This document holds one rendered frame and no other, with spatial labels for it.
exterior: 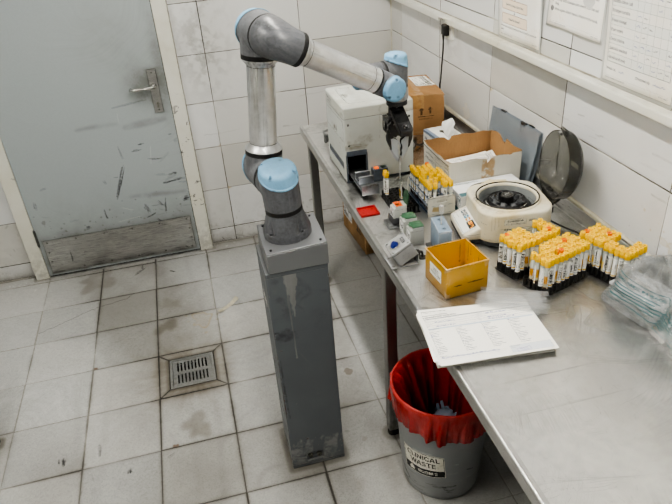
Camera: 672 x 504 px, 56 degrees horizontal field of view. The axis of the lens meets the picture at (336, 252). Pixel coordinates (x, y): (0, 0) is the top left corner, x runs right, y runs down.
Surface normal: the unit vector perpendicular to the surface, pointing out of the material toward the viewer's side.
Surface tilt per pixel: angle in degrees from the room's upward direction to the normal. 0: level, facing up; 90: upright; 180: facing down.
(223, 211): 90
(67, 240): 90
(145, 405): 0
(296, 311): 90
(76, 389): 0
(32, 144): 90
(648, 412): 0
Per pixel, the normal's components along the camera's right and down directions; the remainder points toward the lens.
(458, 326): -0.07, -0.86
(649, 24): -0.96, 0.23
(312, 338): 0.26, 0.48
